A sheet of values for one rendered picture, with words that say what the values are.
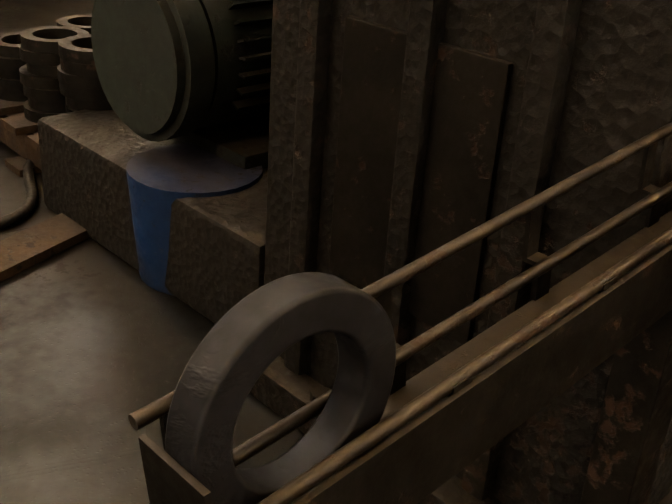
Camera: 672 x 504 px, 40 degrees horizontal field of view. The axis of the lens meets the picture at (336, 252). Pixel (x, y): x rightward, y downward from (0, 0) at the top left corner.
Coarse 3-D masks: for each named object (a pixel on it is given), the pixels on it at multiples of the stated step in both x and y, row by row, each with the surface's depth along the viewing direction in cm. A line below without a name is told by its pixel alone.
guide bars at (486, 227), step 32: (608, 160) 94; (544, 192) 88; (640, 192) 102; (608, 224) 95; (448, 256) 80; (544, 256) 90; (384, 288) 75; (512, 288) 85; (544, 288) 91; (448, 320) 81; (416, 352) 78; (128, 416) 62; (160, 416) 63; (288, 416) 70; (256, 448) 68
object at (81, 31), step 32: (32, 32) 255; (64, 32) 261; (0, 64) 266; (32, 64) 252; (64, 64) 233; (0, 96) 273; (32, 96) 254; (64, 96) 254; (96, 96) 235; (0, 128) 274; (32, 128) 256; (32, 160) 262
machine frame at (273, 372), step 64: (320, 0) 135; (384, 0) 129; (448, 0) 121; (512, 0) 114; (576, 0) 106; (640, 0) 102; (320, 64) 140; (384, 64) 131; (448, 64) 123; (512, 64) 116; (576, 64) 110; (640, 64) 104; (320, 128) 145; (384, 128) 135; (448, 128) 126; (512, 128) 119; (576, 128) 112; (640, 128) 106; (320, 192) 151; (384, 192) 138; (448, 192) 129; (512, 192) 118; (576, 192) 114; (320, 256) 156; (384, 256) 142; (512, 256) 121; (576, 256) 117; (256, 384) 170; (320, 384) 165; (576, 384) 122; (512, 448) 134; (576, 448) 125
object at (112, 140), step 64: (128, 0) 192; (192, 0) 187; (256, 0) 195; (128, 64) 199; (192, 64) 186; (256, 64) 198; (64, 128) 224; (128, 128) 227; (192, 128) 199; (256, 128) 220; (64, 192) 229; (128, 192) 205; (256, 192) 196; (128, 256) 213; (192, 256) 192; (256, 256) 175
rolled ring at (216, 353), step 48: (288, 288) 60; (336, 288) 61; (240, 336) 57; (288, 336) 59; (336, 336) 67; (384, 336) 66; (192, 384) 57; (240, 384) 58; (336, 384) 69; (384, 384) 69; (192, 432) 57; (336, 432) 68; (240, 480) 61; (288, 480) 66
